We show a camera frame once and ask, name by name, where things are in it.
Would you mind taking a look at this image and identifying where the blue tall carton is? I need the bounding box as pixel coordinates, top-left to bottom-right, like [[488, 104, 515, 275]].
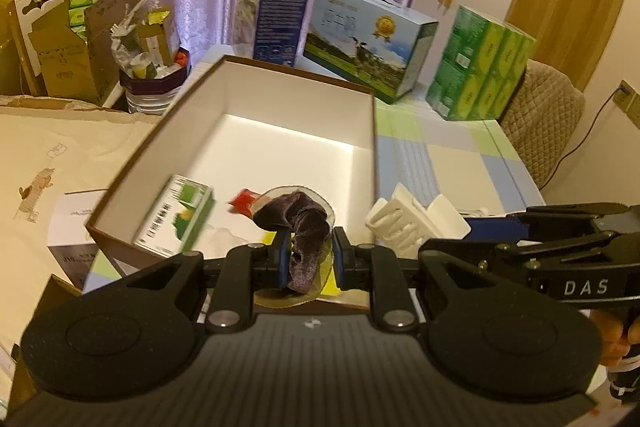
[[231, 0, 308, 66]]

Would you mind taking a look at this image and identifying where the small white box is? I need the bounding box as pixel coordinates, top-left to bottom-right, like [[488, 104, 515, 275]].
[[47, 190, 122, 293]]

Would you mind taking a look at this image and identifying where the milk carton box with cow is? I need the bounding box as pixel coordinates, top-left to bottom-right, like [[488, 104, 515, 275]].
[[303, 0, 438, 104]]

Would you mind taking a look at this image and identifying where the right hand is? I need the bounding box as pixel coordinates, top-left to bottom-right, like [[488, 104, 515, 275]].
[[589, 310, 640, 367]]

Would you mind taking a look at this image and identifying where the white hair claw clip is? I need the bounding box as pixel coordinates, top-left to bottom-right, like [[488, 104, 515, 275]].
[[364, 182, 471, 259]]

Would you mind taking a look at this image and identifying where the wall outlet with plug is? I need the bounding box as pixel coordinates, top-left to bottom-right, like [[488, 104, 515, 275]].
[[613, 80, 640, 129]]

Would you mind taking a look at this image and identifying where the green medicine box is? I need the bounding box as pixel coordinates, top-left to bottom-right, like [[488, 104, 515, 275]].
[[134, 174, 215, 257]]

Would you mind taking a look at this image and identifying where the green tissue pack bundle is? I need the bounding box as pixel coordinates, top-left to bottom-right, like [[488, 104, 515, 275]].
[[426, 4, 536, 121]]

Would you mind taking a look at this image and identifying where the red snack packet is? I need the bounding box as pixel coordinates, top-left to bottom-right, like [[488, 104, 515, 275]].
[[228, 188, 262, 219]]

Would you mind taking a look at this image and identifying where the cream embroidered bed cover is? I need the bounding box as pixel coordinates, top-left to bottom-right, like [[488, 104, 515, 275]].
[[1, 107, 160, 348]]

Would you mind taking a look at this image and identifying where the open cardboard box with handle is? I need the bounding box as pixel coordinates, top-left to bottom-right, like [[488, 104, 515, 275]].
[[8, 0, 125, 105]]

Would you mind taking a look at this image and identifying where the quilted beige chair cover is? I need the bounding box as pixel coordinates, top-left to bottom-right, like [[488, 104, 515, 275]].
[[499, 60, 586, 188]]

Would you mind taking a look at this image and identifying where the brown cardboard storage box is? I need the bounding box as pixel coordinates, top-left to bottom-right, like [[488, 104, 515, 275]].
[[87, 55, 378, 269]]

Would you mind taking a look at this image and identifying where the dark purple scrunchie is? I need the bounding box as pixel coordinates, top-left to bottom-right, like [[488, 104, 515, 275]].
[[250, 185, 335, 294]]

